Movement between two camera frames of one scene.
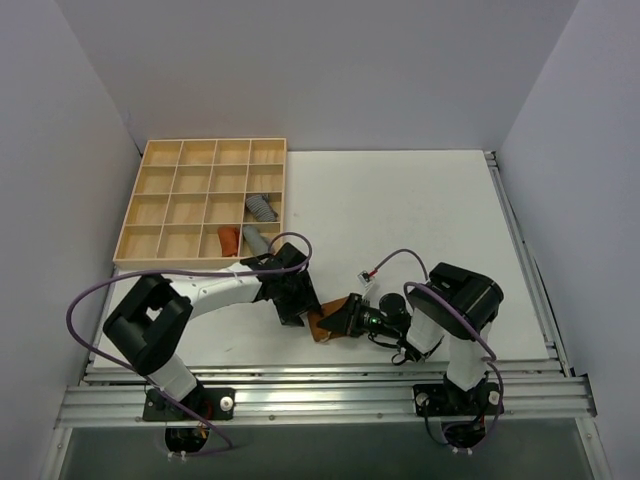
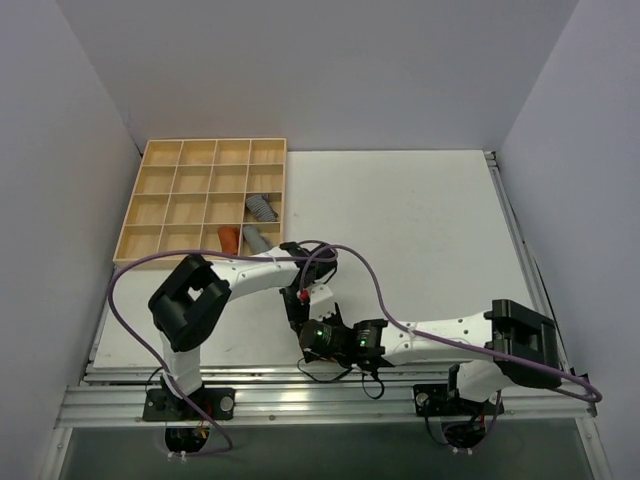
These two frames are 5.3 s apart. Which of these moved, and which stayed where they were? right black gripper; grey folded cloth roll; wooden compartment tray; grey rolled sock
Moved: right black gripper
Stayed: wooden compartment tray; grey folded cloth roll; grey rolled sock
